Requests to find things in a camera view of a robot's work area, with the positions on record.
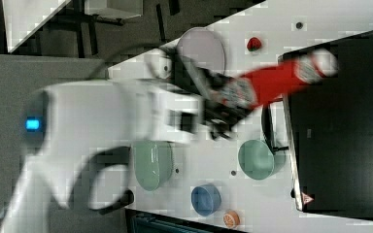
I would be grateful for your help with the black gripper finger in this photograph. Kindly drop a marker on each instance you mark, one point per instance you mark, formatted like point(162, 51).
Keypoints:
point(221, 119)

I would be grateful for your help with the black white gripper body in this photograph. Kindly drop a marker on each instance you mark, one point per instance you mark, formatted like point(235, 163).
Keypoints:
point(186, 75)

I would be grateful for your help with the red ketchup bottle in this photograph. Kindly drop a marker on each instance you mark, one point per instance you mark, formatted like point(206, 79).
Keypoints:
point(260, 86)

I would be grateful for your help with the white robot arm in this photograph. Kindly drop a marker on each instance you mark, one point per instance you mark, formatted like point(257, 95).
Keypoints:
point(85, 141)

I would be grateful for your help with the black toaster oven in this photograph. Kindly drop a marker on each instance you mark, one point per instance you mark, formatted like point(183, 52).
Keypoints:
point(330, 135)

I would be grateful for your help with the lilac round plate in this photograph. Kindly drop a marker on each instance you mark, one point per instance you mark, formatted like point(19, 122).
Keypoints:
point(204, 47)

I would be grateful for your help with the green mug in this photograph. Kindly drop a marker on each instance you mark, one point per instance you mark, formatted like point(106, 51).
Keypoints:
point(258, 161)

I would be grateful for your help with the small red strawberry toy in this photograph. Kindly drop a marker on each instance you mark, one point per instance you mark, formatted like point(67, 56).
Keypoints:
point(254, 44)

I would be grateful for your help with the green oval colander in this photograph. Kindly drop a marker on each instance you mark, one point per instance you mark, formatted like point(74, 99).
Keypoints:
point(153, 163)

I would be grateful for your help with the blue cup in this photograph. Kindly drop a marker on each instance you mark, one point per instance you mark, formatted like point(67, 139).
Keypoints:
point(205, 199)

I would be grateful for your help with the orange slice toy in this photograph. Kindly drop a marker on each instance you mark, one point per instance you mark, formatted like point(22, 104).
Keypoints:
point(231, 219)

